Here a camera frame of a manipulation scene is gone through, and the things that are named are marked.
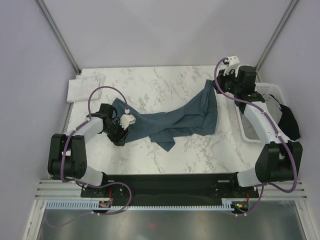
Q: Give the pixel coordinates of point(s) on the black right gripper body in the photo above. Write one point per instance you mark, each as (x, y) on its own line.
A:
(228, 83)

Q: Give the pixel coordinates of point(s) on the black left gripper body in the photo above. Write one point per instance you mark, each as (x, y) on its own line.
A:
(114, 132)

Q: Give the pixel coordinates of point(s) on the blue t shirt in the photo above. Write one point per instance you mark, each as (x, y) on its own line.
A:
(199, 116)

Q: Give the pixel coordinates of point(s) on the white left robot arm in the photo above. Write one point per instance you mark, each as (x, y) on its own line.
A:
(67, 158)

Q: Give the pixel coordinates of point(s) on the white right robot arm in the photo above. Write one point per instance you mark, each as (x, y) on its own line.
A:
(279, 161)

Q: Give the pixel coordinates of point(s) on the white plastic laundry basket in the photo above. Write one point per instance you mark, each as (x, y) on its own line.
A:
(262, 88)

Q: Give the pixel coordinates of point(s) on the folded white t shirt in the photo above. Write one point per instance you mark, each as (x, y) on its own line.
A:
(80, 88)

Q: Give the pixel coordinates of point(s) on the black t shirt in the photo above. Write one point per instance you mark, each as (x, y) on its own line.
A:
(284, 118)

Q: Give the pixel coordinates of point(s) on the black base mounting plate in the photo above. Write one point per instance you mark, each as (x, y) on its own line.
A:
(171, 189)

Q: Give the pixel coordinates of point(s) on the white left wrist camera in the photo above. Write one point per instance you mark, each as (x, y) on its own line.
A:
(126, 120)

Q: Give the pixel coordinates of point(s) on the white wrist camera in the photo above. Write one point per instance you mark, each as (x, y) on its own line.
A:
(231, 63)
(126, 120)

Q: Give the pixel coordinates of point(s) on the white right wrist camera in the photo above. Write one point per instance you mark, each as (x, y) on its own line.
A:
(231, 63)

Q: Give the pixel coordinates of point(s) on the aluminium frame post right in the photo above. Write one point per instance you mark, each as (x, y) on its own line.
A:
(289, 10)

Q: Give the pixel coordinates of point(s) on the aluminium frame post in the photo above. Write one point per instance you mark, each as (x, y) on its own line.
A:
(289, 10)
(58, 36)

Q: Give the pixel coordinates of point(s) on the white slotted cable duct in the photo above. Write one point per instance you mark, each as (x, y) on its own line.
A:
(224, 205)

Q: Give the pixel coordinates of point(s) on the aluminium frame post left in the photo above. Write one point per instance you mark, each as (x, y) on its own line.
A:
(58, 36)

